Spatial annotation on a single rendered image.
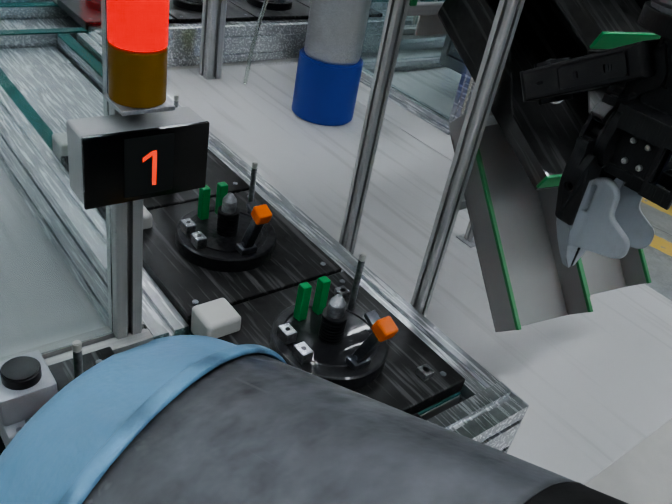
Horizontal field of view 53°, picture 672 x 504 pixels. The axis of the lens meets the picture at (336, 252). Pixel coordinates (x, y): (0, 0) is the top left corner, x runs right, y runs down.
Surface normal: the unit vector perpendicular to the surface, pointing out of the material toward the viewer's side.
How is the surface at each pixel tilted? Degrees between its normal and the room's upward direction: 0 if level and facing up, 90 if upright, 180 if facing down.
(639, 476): 0
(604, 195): 93
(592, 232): 93
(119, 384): 23
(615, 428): 0
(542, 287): 45
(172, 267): 0
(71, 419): 30
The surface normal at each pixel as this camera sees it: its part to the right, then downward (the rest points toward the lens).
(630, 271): -0.87, 0.13
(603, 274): 0.44, -0.18
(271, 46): 0.60, 0.53
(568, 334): 0.17, -0.82
